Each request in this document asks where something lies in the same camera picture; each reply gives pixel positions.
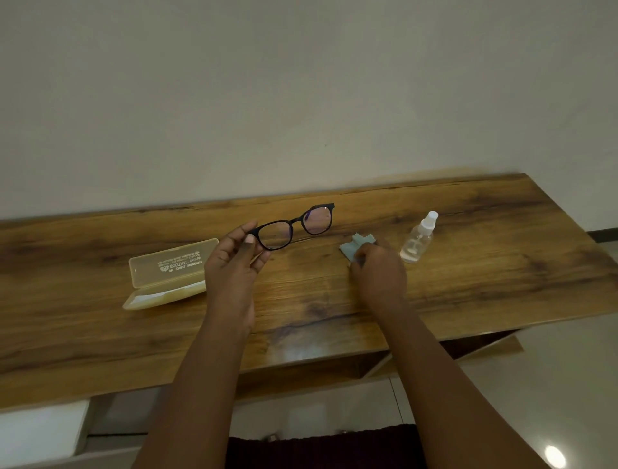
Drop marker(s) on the clear spray bottle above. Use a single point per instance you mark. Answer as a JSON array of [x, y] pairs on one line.
[[416, 244]]

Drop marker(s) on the person's right forearm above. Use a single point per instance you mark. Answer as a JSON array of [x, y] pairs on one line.
[[449, 386]]

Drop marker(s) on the white cabinet drawer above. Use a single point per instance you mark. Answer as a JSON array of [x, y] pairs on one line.
[[38, 435]]

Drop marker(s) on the person's left hand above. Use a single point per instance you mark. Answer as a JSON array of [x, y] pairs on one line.
[[229, 285]]

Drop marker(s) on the wooden under-table shelf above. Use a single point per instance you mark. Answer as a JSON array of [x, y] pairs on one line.
[[299, 377]]

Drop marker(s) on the dark maroon garment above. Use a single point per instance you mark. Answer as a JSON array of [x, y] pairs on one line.
[[328, 449]]

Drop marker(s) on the blue cleaning cloth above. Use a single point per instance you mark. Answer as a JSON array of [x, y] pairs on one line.
[[348, 249]]

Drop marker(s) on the person's right hand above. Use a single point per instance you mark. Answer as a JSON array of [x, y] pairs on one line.
[[381, 275]]

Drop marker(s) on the yellow translucent glasses case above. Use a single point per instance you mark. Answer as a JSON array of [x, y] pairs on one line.
[[169, 268]]

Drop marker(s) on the person's left forearm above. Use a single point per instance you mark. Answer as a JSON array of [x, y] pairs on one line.
[[198, 396]]

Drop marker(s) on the black framed eyeglasses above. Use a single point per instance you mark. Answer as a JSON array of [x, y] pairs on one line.
[[275, 235]]

